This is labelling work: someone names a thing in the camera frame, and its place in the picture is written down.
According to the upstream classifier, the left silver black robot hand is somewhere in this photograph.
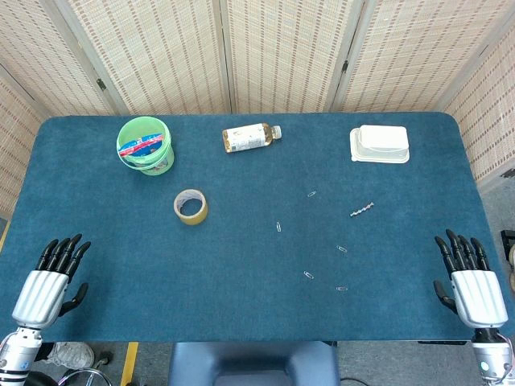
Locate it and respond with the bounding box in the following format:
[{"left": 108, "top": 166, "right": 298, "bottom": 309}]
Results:
[{"left": 11, "top": 233, "right": 92, "bottom": 329}]

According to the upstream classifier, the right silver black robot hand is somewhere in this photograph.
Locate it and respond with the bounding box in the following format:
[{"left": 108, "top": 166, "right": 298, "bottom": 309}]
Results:
[{"left": 433, "top": 228, "right": 509, "bottom": 331}]

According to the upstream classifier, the metal screw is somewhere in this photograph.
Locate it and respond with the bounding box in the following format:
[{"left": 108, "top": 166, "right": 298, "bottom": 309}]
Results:
[{"left": 349, "top": 202, "right": 375, "bottom": 219}]

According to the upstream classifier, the white sneaker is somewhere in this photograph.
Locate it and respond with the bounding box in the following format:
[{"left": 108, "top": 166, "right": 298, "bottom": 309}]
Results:
[{"left": 43, "top": 342, "right": 96, "bottom": 369}]

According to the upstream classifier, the woven folding screen panel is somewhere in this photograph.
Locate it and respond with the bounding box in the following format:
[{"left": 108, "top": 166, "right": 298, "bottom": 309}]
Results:
[
  {"left": 330, "top": 0, "right": 515, "bottom": 113},
  {"left": 220, "top": 0, "right": 365, "bottom": 114},
  {"left": 441, "top": 23, "right": 515, "bottom": 190},
  {"left": 0, "top": 0, "right": 122, "bottom": 117},
  {"left": 54, "top": 0, "right": 235, "bottom": 116},
  {"left": 0, "top": 66, "right": 47, "bottom": 220}
]

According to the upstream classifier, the yellow packing tape roll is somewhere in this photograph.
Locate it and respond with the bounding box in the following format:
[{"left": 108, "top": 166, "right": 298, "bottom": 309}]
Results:
[{"left": 173, "top": 188, "right": 209, "bottom": 226}]

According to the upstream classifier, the green plastic bucket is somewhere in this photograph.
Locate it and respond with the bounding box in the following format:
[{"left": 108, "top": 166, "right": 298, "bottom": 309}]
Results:
[{"left": 116, "top": 116, "right": 175, "bottom": 177}]

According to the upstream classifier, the blue red snack packet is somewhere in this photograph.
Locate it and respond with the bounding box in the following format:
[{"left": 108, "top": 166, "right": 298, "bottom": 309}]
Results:
[{"left": 118, "top": 134, "right": 164, "bottom": 158}]

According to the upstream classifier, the white plastic food container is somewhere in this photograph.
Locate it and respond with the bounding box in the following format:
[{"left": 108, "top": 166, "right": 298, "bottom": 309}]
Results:
[{"left": 348, "top": 125, "right": 411, "bottom": 164}]

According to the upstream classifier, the blue felt table cover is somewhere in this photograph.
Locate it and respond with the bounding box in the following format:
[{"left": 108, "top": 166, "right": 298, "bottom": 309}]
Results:
[{"left": 0, "top": 111, "right": 506, "bottom": 344}]

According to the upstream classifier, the yellow drink plastic bottle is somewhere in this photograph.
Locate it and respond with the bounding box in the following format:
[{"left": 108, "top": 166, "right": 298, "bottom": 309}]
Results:
[{"left": 221, "top": 122, "right": 282, "bottom": 154}]

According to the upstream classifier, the metal stool ring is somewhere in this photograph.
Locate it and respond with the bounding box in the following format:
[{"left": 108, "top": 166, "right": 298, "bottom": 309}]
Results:
[{"left": 59, "top": 368, "right": 114, "bottom": 386}]

